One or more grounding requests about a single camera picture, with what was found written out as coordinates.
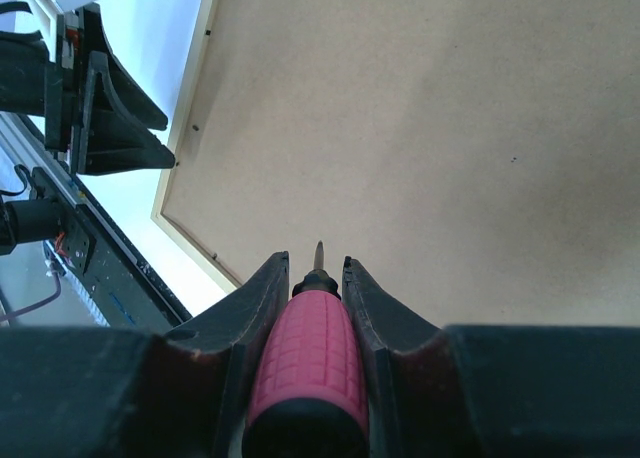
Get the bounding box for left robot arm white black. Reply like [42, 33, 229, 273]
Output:
[1, 3, 176, 181]

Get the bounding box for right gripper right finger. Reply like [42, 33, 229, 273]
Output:
[342, 257, 480, 457]

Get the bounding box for wooden picture frame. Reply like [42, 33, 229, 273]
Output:
[160, 0, 639, 326]

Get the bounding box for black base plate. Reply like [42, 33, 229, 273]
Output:
[33, 163, 192, 334]

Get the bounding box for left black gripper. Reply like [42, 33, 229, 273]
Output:
[44, 7, 176, 176]

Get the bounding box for red handled screwdriver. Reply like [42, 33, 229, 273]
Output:
[242, 245, 369, 457]

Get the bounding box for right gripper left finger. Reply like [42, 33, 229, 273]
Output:
[149, 251, 289, 457]

